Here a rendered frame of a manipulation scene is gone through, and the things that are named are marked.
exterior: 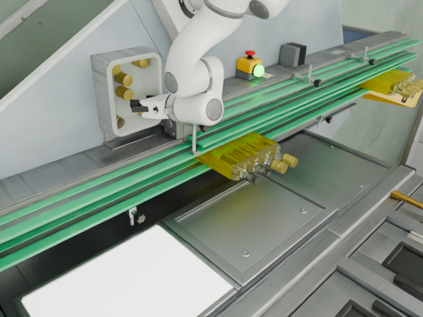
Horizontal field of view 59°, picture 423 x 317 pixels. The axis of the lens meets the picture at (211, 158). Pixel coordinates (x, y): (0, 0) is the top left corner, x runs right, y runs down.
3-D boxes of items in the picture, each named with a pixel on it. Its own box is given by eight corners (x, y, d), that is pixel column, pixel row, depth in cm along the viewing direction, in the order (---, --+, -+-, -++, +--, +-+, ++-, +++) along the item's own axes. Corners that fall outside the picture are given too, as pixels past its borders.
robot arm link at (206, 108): (196, 60, 77) (228, 53, 83) (165, 61, 85) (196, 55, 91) (206, 130, 82) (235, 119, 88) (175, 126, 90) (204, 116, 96)
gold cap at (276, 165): (269, 170, 121) (280, 175, 118) (270, 160, 119) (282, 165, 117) (276, 166, 123) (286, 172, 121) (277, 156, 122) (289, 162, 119)
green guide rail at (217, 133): (186, 139, 122) (203, 148, 117) (186, 136, 122) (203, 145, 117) (404, 51, 229) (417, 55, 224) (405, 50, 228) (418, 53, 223)
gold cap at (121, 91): (114, 86, 109) (123, 90, 106) (125, 83, 111) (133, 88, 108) (115, 97, 111) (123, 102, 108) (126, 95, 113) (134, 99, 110)
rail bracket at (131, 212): (111, 214, 114) (136, 237, 105) (109, 196, 110) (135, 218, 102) (123, 209, 116) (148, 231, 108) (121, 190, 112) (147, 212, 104)
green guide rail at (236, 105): (186, 118, 118) (203, 126, 114) (186, 115, 118) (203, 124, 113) (408, 39, 225) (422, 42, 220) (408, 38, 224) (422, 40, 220)
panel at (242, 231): (14, 307, 89) (84, 424, 69) (11, 299, 88) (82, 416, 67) (257, 172, 144) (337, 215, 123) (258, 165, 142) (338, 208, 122)
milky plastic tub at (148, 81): (99, 129, 113) (115, 139, 108) (90, 55, 101) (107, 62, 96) (147, 114, 123) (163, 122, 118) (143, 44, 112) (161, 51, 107)
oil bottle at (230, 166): (191, 157, 128) (236, 184, 115) (191, 143, 126) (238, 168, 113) (203, 152, 132) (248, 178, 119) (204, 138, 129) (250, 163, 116)
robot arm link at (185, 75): (226, -11, 76) (197, 73, 90) (177, -8, 68) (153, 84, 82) (255, 12, 73) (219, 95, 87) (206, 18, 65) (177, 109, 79)
